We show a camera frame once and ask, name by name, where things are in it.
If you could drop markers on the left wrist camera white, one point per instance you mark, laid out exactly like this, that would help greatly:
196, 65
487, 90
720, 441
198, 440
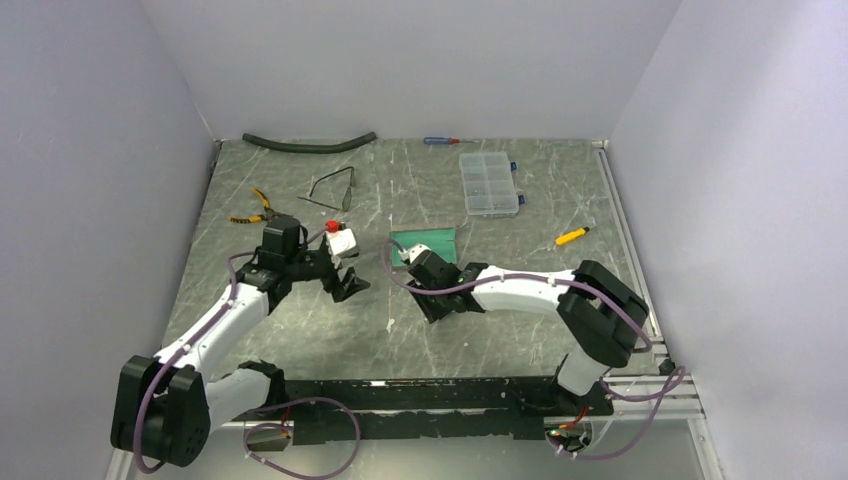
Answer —
341, 240

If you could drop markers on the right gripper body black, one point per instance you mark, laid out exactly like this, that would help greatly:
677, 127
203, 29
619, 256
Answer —
433, 306

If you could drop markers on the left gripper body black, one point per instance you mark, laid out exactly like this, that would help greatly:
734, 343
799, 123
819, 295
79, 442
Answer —
313, 265

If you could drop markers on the clear plastic organizer box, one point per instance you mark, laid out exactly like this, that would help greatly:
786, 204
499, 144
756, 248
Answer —
488, 184

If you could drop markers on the yellow utility knife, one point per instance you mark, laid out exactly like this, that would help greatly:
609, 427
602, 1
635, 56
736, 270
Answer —
571, 236

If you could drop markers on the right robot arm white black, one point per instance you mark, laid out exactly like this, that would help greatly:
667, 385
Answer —
605, 317

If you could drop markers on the aluminium frame rail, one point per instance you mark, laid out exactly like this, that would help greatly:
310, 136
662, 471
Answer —
662, 397

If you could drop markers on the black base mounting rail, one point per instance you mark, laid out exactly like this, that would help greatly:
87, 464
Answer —
521, 407

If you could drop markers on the blue red screwdriver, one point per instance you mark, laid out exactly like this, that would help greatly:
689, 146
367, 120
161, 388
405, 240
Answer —
433, 140

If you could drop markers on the yellow handled pliers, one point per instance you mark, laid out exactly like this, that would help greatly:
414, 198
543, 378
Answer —
267, 214

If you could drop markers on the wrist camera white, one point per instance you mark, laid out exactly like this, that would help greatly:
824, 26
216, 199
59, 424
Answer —
409, 255
341, 240

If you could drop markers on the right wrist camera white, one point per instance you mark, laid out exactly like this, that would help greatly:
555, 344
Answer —
409, 255

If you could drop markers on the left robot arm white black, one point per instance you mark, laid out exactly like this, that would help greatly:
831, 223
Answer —
259, 280

